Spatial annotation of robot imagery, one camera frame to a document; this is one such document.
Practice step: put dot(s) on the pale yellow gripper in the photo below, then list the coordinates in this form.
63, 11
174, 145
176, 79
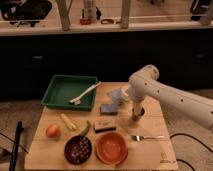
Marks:
137, 105

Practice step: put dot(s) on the blue sponge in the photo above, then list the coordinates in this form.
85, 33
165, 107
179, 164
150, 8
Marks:
110, 109

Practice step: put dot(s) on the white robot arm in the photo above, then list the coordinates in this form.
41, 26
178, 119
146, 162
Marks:
144, 82

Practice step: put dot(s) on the red bowl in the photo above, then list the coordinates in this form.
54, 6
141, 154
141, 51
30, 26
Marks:
111, 148

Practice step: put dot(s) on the dark metal cup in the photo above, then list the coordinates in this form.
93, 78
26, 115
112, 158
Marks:
137, 114

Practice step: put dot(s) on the white lidded cup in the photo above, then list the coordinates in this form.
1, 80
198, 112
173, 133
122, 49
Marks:
124, 94

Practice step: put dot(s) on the clear plastic bag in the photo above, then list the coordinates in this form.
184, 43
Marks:
116, 96

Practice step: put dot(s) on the silver fork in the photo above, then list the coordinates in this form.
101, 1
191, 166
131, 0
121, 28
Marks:
141, 138

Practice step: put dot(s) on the white dish brush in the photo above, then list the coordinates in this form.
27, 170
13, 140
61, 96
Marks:
77, 100

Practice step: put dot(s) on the yellow corn cob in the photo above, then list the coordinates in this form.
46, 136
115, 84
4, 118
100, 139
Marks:
68, 122

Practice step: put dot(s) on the green plastic tray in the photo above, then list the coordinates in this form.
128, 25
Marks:
63, 88

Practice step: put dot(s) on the orange fruit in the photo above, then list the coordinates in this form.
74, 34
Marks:
53, 131

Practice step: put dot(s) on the red round object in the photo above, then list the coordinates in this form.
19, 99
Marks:
85, 21

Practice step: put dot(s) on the white bottle on shelf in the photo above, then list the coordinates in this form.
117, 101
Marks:
90, 10

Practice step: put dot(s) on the black pole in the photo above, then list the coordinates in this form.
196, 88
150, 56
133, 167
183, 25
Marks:
13, 159

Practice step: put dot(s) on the black office chair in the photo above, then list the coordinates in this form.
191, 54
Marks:
29, 12

